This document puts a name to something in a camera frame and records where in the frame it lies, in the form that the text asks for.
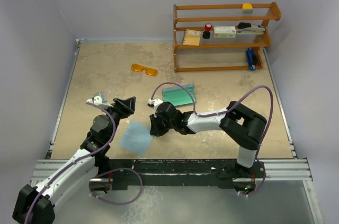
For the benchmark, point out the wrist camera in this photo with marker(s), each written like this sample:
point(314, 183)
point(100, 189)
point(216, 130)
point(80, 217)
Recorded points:
point(154, 103)
point(98, 99)

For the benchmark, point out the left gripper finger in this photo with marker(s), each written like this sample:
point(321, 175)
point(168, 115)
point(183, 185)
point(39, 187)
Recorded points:
point(129, 102)
point(127, 108)

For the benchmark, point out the white red box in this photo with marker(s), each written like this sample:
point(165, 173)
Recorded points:
point(224, 31)

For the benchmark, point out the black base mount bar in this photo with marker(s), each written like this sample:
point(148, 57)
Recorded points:
point(221, 173)

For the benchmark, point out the yellow grey sponge block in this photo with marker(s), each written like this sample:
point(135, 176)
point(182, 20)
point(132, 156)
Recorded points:
point(247, 8)

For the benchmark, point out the red black stamp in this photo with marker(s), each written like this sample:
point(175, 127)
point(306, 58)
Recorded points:
point(207, 31)

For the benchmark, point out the black white stapler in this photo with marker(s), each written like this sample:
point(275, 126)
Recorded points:
point(245, 28)

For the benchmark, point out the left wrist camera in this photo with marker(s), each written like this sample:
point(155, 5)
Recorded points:
point(98, 99)

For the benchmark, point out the orange sunglasses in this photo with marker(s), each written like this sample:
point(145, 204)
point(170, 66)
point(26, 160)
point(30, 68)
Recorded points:
point(148, 71)

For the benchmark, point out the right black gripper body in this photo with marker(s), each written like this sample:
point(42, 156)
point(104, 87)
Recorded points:
point(171, 124)

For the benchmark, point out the wooden shelf rack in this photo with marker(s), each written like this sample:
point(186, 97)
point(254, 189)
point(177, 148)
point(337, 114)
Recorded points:
point(218, 54)

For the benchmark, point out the light blue cleaning cloth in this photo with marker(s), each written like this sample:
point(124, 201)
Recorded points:
point(136, 138)

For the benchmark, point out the grey glasses case green lining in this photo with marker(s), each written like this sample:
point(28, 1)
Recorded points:
point(178, 96)

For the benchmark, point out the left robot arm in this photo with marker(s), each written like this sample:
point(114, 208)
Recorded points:
point(41, 203)

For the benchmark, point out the blue black scissors tool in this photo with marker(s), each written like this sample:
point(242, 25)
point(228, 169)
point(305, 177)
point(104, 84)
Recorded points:
point(251, 59)

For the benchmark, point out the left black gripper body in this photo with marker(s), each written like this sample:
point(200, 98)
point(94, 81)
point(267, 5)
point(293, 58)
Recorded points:
point(115, 114)

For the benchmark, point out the spiral brown notebook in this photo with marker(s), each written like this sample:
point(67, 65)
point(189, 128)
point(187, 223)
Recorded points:
point(191, 37)

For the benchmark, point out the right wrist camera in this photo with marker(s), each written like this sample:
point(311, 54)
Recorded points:
point(154, 103)

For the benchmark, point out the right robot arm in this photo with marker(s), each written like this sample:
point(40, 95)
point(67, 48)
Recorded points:
point(242, 124)

